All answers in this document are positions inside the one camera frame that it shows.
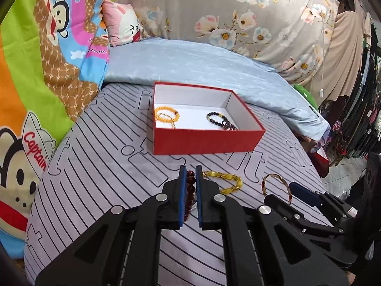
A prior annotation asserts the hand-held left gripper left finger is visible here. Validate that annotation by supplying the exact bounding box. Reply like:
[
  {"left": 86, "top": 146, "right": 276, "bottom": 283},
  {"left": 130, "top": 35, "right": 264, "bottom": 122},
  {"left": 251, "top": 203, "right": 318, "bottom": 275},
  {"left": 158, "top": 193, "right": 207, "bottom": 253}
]
[{"left": 35, "top": 165, "right": 187, "bottom": 286}]

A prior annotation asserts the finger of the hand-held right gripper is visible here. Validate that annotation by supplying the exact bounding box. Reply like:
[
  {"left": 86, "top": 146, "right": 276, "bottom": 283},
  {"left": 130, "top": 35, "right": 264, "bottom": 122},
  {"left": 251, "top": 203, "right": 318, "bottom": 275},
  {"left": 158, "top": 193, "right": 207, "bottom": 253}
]
[
  {"left": 263, "top": 194, "right": 311, "bottom": 234},
  {"left": 288, "top": 182, "right": 359, "bottom": 224}
]

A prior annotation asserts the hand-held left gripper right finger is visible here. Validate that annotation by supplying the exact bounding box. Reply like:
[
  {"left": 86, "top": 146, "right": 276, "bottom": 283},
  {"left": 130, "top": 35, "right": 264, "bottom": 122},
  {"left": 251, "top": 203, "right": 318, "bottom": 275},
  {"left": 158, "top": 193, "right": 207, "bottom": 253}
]
[{"left": 196, "top": 165, "right": 349, "bottom": 286}]

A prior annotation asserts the dark red bead bracelet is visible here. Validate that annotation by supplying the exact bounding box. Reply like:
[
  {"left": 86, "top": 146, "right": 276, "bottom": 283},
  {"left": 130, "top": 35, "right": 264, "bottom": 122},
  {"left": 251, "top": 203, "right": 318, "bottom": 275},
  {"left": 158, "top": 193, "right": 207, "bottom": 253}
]
[{"left": 184, "top": 170, "right": 197, "bottom": 221}]

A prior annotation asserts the gold bangle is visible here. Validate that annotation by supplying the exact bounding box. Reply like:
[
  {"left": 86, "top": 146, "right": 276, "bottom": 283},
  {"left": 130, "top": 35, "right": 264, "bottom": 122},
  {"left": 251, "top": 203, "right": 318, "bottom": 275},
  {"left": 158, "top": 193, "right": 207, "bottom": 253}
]
[{"left": 261, "top": 173, "right": 294, "bottom": 206}]

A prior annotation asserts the red cardboard box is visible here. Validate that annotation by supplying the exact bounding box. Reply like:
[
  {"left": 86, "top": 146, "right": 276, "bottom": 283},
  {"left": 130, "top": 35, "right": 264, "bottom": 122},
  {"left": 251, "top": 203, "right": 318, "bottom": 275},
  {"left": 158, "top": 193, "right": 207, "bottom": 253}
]
[{"left": 153, "top": 81, "right": 266, "bottom": 155}]

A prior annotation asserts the dark brown bead bracelet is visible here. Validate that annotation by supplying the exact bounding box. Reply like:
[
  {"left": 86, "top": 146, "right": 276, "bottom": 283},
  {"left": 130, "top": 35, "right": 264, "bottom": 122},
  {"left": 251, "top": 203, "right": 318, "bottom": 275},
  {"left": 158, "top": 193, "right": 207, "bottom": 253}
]
[{"left": 206, "top": 112, "right": 239, "bottom": 132}]

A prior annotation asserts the orange-yellow bead bracelet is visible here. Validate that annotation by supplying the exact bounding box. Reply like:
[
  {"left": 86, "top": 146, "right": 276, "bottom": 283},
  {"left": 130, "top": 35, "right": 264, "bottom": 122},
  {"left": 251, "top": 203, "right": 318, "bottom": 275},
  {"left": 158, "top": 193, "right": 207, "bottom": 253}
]
[{"left": 155, "top": 106, "right": 181, "bottom": 129}]

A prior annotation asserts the purple patterned cloth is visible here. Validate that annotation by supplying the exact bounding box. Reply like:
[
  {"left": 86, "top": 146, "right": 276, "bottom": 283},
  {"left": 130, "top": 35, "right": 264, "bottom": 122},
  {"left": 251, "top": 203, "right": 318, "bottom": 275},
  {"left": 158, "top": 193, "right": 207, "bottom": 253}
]
[{"left": 298, "top": 125, "right": 331, "bottom": 152}]

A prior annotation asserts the grey striped bed sheet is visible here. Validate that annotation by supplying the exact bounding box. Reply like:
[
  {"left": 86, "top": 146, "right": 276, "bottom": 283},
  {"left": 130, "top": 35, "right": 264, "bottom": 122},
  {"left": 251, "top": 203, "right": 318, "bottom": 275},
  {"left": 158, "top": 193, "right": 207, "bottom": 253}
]
[{"left": 23, "top": 82, "right": 334, "bottom": 286}]

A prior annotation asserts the green plush item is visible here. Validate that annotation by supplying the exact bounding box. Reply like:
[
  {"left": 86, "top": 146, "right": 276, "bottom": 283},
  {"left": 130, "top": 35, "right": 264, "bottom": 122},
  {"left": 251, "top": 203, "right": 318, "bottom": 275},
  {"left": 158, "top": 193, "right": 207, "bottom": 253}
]
[{"left": 293, "top": 84, "right": 320, "bottom": 114}]

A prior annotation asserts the row of hanging clothes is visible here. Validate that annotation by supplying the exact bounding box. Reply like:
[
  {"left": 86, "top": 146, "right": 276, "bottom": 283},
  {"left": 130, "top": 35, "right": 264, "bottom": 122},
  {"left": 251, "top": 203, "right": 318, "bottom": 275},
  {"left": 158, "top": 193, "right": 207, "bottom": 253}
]
[{"left": 326, "top": 21, "right": 381, "bottom": 167}]

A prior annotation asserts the blue pillow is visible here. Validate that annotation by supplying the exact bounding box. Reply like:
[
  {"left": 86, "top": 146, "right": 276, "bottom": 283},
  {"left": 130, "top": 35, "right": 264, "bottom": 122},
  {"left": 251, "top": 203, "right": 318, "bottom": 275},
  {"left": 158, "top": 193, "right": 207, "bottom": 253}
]
[{"left": 103, "top": 37, "right": 331, "bottom": 139}]

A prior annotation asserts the beige curtain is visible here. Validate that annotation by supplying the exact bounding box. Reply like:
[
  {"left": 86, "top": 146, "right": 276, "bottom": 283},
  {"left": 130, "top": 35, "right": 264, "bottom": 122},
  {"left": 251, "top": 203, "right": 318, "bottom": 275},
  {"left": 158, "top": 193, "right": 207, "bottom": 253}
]
[{"left": 304, "top": 0, "right": 372, "bottom": 105}]

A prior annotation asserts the pink cartoon pillow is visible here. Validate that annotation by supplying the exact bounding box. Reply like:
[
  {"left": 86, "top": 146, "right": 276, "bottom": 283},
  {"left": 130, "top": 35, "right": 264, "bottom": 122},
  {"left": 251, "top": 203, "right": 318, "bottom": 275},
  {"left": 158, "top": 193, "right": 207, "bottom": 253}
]
[{"left": 101, "top": 0, "right": 143, "bottom": 46}]

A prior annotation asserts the grey floral cloth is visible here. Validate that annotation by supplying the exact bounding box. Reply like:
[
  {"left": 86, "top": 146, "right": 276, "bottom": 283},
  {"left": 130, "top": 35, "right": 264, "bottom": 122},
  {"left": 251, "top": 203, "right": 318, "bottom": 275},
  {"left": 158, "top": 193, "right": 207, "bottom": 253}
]
[{"left": 116, "top": 0, "right": 340, "bottom": 78}]

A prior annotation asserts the colourful cartoon monkey blanket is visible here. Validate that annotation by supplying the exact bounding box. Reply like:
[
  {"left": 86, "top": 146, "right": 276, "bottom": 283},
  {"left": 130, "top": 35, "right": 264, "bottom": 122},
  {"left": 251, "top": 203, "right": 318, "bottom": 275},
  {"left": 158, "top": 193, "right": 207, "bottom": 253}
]
[{"left": 0, "top": 0, "right": 127, "bottom": 260}]

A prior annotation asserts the yellow amber bead bracelet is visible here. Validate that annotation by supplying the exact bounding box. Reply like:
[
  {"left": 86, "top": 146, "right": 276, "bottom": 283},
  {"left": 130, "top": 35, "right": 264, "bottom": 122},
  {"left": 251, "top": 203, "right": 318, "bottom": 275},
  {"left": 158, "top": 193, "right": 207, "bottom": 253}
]
[{"left": 203, "top": 170, "right": 244, "bottom": 195}]

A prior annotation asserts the white cable with switch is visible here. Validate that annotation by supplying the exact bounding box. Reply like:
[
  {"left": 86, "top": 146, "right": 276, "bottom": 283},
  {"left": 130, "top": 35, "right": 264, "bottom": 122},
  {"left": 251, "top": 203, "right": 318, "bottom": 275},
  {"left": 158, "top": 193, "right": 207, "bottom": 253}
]
[{"left": 312, "top": 0, "right": 326, "bottom": 117}]

